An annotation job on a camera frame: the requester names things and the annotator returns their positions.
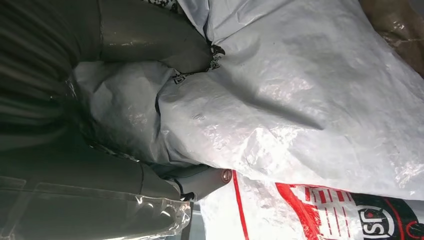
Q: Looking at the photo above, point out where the white package with black logo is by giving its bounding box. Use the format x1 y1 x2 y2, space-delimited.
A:
198 169 424 240

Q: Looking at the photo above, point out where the brown taped package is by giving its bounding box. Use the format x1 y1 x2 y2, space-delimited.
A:
358 0 424 79

